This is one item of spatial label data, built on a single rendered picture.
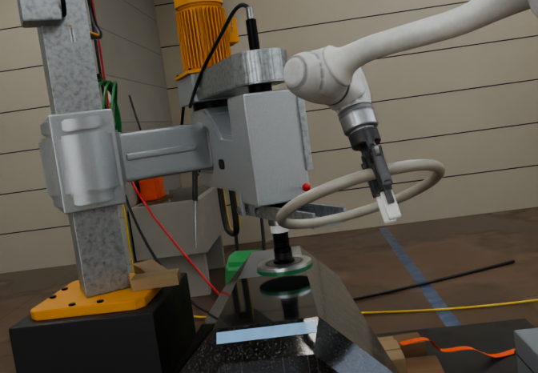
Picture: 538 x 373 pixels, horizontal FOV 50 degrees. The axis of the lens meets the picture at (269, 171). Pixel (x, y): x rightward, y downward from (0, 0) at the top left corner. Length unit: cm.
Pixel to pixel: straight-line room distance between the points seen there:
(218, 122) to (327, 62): 131
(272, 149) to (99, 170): 76
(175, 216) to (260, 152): 292
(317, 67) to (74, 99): 147
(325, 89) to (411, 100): 583
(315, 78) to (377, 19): 588
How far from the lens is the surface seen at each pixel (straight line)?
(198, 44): 281
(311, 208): 209
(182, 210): 497
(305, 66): 131
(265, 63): 213
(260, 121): 213
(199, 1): 282
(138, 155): 262
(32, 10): 254
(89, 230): 259
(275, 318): 186
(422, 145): 718
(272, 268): 223
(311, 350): 179
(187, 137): 271
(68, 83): 259
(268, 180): 214
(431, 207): 727
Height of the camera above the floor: 140
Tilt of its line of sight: 5 degrees down
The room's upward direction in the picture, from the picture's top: 8 degrees counter-clockwise
